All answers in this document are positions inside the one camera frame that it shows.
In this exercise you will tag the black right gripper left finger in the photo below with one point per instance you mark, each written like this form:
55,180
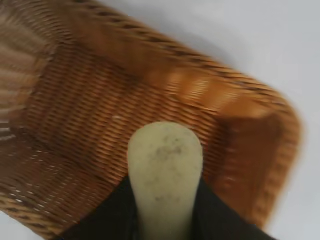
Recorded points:
105,215

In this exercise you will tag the brown woven wicker basket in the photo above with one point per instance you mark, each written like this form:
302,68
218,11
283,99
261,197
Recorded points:
100,112

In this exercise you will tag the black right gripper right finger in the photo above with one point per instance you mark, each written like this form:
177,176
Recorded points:
225,215

